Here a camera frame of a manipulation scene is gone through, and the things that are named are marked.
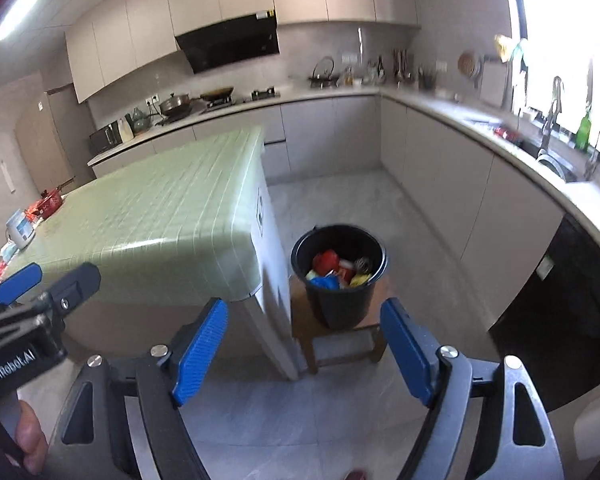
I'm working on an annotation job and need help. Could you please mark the black microwave oven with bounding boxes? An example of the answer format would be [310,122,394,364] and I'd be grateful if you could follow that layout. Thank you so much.
[88,122,122,156]

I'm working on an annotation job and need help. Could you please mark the green bottle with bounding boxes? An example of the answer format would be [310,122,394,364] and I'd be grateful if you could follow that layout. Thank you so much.
[574,103,592,153]

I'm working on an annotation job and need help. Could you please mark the red plastic bag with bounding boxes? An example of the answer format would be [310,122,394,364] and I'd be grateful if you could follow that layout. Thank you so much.
[312,249,355,282]

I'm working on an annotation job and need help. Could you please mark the black range hood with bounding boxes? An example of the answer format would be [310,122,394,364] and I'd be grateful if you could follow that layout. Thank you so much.
[175,10,279,74]

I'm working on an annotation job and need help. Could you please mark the black utensil holder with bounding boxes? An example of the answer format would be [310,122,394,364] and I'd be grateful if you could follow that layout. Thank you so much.
[418,66,438,91]

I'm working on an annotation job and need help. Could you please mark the black built-in dishwasher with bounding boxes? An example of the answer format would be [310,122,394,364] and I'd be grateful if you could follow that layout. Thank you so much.
[490,214,600,412]

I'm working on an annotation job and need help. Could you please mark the frying pan on stove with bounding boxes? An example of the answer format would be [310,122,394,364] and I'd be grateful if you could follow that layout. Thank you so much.
[200,87,234,102]

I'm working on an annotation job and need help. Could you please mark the steel wool scrubber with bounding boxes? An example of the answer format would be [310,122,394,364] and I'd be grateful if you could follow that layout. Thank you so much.
[354,258,370,272]

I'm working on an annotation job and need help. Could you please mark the yellow knit cloth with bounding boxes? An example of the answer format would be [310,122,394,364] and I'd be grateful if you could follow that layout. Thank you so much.
[349,273,372,287]

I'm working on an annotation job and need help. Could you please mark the round woven trivet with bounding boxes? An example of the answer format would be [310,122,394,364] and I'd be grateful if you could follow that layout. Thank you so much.
[457,50,482,80]

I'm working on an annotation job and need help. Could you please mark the lidded steel wok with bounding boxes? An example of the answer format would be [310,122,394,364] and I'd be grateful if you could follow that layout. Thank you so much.
[159,93,190,117]

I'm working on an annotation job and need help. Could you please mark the person's left hand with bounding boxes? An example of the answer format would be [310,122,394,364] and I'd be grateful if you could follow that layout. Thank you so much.
[15,400,48,476]

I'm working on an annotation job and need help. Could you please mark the wok with handle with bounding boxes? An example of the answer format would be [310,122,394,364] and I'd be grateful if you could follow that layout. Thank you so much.
[308,55,340,89]

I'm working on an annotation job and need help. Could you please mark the black trash bucket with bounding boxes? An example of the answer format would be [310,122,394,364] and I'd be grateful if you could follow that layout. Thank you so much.
[290,224,389,330]

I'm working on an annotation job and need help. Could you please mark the wooden stool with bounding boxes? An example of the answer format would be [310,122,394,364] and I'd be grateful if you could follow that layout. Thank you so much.
[289,275,393,375]

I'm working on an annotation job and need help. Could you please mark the white cutting board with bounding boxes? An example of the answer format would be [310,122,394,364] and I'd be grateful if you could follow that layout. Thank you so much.
[479,58,509,107]

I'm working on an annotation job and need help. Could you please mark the green checked tablecloth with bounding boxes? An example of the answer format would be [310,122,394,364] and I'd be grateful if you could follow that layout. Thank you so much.
[5,128,263,307]

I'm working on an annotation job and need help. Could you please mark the chrome sink faucet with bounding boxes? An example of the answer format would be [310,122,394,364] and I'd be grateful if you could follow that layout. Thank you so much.
[538,76,564,156]

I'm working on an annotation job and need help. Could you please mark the blue knit cloth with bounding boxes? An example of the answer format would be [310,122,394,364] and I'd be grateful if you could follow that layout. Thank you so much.
[310,274,340,290]

